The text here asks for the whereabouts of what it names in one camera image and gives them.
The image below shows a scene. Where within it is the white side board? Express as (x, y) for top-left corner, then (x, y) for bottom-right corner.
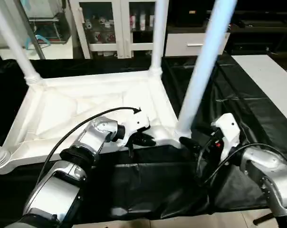
(231, 55), (287, 130)

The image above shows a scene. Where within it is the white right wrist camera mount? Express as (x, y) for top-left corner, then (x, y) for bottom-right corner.
(212, 113), (241, 163)

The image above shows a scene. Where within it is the white glass door cabinet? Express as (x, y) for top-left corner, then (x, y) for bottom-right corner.
(69, 0), (159, 59)

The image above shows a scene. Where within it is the grey metal storage rack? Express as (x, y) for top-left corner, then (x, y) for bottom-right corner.
(20, 0), (71, 44)

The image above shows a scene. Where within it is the teal small stool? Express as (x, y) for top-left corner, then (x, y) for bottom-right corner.
(26, 33), (52, 49)

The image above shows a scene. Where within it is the white plastic table top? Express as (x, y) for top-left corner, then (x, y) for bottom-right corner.
(0, 69), (192, 176)

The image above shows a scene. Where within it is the black metal table leg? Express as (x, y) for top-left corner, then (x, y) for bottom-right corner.
(253, 213), (278, 227)

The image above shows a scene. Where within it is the white drawer unit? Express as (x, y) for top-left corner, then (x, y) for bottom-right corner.
(164, 32), (230, 57)

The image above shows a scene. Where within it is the black plastic mat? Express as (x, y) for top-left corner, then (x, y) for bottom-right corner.
(0, 53), (287, 221)

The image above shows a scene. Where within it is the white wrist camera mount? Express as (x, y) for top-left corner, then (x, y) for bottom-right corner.
(212, 113), (241, 163)
(118, 110), (152, 146)

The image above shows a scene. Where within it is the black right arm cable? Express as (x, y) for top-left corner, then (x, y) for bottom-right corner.
(195, 130), (287, 187)

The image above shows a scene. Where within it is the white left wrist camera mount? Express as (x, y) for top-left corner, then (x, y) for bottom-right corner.
(118, 110), (152, 146)

